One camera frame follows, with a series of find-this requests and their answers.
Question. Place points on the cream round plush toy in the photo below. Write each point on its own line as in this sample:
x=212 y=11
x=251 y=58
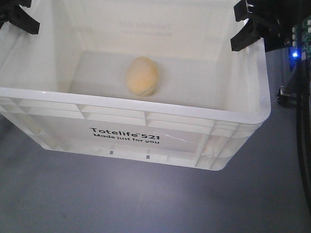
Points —
x=142 y=76

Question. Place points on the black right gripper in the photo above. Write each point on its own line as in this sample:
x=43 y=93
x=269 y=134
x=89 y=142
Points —
x=271 y=20

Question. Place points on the green circuit board with LED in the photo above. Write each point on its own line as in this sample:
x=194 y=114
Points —
x=305 y=40

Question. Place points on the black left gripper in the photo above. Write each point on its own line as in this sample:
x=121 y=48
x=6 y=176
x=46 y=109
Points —
x=11 y=11

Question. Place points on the white plastic Totelife tote box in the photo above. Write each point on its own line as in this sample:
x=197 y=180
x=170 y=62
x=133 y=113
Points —
x=65 y=87

